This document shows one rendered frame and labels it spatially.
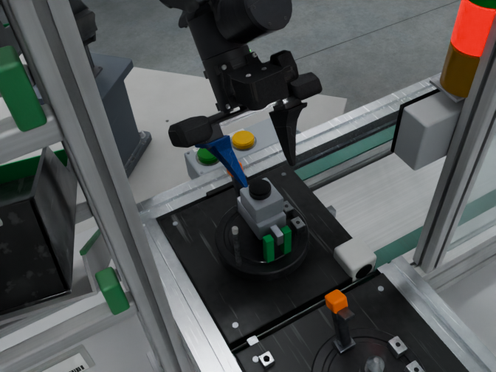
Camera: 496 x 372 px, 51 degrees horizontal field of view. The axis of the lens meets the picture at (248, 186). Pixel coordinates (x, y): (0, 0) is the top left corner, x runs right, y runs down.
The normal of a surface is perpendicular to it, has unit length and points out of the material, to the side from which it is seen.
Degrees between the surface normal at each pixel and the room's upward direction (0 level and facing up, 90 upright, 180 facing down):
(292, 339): 0
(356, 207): 0
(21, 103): 90
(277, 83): 69
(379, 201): 0
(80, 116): 90
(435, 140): 90
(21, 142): 90
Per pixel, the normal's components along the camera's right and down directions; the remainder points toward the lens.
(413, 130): -0.87, 0.39
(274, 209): 0.49, 0.63
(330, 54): -0.05, -0.66
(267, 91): 0.48, 0.34
